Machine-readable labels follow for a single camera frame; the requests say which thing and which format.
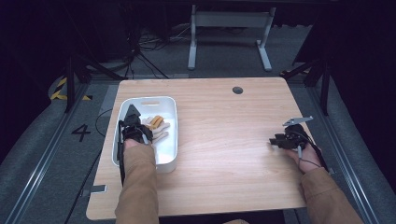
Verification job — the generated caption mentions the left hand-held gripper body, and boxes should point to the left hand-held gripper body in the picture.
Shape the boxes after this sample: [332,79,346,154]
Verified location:
[120,104,149,146]

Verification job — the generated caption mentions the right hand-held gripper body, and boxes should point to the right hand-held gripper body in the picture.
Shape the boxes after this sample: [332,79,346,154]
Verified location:
[278,116,314,159]

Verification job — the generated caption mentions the white plastic bin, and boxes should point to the white plastic bin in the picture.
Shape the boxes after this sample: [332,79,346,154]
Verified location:
[111,95,179,175]

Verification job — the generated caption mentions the person's left hand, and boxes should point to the person's left hand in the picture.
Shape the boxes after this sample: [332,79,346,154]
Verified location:
[123,137,145,151]

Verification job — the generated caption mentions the person's right hand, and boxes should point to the person's right hand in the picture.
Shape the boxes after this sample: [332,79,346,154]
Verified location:
[283,142,324,175]

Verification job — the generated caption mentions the black metal stand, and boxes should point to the black metal stand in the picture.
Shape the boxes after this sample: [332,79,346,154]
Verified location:
[63,52,127,114]
[279,55,332,117]

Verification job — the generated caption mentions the yellow black hazard tape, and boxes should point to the yellow black hazard tape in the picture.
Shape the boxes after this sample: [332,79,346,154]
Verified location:
[49,77,93,102]

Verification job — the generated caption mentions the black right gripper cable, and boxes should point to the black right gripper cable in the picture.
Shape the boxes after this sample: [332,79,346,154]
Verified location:
[297,130,330,172]

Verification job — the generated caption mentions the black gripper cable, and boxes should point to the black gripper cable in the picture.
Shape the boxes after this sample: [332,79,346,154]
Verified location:
[116,119,127,188]
[297,130,330,172]

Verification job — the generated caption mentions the thin grey right gripper cable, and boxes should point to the thin grey right gripper cable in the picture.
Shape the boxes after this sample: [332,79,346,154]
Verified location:
[297,156,322,172]

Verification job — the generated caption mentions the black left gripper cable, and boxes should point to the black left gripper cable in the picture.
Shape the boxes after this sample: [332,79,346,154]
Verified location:
[116,119,127,188]

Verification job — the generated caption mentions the black cable on floor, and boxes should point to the black cable on floor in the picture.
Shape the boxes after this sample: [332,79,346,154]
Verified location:
[63,107,114,224]

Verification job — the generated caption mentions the small metal table bracket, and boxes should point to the small metal table bracket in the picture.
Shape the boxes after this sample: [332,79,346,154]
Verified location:
[80,184,108,198]

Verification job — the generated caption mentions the bundle of floor cables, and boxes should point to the bundle of floor cables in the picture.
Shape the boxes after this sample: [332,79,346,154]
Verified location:
[124,22,195,79]

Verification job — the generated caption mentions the grey metal table frame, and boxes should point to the grey metal table frame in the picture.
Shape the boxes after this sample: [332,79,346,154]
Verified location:
[187,4,277,72]

